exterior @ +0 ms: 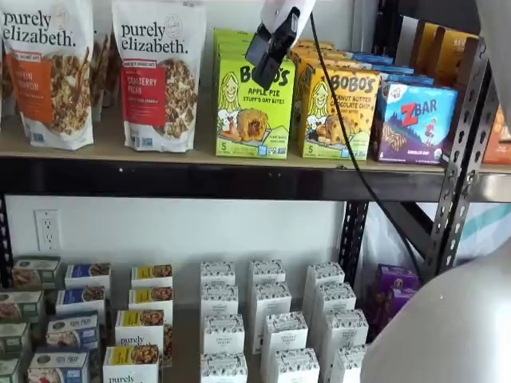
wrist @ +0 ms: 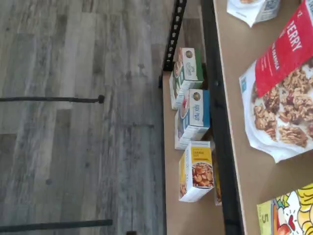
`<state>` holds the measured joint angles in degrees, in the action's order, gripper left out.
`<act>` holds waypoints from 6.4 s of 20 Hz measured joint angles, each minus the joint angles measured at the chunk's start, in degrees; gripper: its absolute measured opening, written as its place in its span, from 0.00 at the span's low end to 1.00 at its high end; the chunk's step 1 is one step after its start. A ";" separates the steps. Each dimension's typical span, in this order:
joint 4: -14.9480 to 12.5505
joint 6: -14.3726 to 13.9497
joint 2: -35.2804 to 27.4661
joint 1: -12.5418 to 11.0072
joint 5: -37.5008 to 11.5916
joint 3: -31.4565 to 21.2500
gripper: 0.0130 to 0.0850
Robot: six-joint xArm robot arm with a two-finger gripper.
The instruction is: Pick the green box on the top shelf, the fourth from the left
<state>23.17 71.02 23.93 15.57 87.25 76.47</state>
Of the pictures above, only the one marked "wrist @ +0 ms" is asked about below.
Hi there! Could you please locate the orange label granola bag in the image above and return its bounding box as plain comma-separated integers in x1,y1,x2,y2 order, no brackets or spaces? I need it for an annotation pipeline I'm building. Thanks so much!
226,0,281,28

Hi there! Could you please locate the black tripod leg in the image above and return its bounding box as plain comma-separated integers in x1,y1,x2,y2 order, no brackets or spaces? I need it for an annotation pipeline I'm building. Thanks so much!
0,219,113,233
0,94,106,104

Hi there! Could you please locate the yellow cereal box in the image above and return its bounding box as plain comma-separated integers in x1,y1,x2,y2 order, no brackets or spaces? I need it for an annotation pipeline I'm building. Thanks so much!
213,151,224,207
178,141,215,203

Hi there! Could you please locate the green Bobo's apple pie box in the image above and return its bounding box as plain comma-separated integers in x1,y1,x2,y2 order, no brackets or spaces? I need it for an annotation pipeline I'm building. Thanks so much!
256,183,313,235

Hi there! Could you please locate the green cereal box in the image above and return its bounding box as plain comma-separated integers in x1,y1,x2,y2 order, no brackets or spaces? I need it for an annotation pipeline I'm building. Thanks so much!
170,47,205,110

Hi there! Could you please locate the black metal shelf rack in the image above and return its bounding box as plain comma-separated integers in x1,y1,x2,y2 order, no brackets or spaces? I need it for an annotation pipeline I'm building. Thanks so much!
158,0,246,235

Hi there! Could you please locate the red label granola bag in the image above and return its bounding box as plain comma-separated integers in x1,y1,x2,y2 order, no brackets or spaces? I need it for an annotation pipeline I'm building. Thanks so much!
239,0,313,164

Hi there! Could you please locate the blue cereal box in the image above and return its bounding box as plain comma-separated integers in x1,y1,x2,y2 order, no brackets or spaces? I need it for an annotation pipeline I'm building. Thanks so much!
174,89,211,150

